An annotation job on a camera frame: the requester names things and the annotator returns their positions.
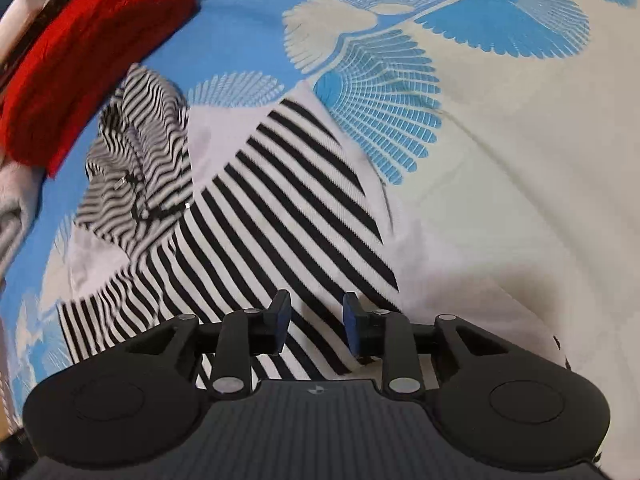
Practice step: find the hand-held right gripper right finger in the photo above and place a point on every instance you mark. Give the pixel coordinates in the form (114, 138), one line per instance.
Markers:
(350, 321)

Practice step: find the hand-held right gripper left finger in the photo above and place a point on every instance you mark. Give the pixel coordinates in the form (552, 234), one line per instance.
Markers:
(283, 320)

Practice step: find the black white striped garment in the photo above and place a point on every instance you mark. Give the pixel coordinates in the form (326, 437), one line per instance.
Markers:
(280, 200)

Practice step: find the blue white printed bedsheet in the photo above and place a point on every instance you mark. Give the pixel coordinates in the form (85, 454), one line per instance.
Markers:
(500, 135)

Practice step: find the white fleece folded blanket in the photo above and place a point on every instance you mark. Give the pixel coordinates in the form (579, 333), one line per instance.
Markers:
(15, 205)

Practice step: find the red folded blanket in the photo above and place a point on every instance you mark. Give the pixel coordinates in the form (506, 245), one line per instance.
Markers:
(90, 50)

